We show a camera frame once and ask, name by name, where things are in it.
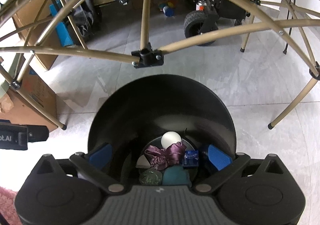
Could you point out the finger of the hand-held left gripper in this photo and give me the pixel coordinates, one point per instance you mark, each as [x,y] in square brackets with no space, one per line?
[38,135]

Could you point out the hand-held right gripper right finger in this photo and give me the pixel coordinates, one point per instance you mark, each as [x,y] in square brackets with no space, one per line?
[220,157]

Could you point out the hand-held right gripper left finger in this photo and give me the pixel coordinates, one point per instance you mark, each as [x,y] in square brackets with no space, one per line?
[101,156]

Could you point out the small blue box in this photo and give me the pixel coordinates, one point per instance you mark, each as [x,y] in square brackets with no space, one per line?
[191,158]

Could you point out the white foam wedge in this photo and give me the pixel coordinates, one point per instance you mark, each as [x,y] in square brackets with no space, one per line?
[143,163]

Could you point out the teal cloth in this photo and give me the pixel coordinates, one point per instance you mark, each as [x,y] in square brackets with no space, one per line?
[175,175]

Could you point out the white ball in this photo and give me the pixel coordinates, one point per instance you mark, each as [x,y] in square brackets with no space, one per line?
[170,139]

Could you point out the plastic wrap ball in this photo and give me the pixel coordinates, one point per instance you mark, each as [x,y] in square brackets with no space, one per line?
[150,177]

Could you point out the black trash bin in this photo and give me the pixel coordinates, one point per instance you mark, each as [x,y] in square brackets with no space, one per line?
[162,105]

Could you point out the person's left forearm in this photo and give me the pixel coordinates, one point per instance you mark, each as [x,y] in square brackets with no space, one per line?
[6,205]

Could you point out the cardboard box with green liner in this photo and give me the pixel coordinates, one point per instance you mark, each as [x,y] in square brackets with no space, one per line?
[32,112]

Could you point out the brown cardboard box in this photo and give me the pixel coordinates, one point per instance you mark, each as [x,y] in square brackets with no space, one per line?
[42,57]

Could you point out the tall blue carton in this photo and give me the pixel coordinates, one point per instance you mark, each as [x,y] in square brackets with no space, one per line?
[62,32]

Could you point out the tan folding table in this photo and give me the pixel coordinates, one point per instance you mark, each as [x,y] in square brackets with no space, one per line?
[147,57]

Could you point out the folding utility wagon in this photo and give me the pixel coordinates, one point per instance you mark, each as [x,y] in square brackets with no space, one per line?
[197,27]

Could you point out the hanging black bag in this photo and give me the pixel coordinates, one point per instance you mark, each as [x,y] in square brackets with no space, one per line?
[87,10]

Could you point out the red can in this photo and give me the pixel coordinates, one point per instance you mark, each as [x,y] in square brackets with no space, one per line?
[200,6]

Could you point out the blue can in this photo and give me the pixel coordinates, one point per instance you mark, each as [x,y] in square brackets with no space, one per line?
[168,11]

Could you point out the black camera tripod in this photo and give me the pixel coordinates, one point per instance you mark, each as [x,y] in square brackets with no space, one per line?
[290,15]

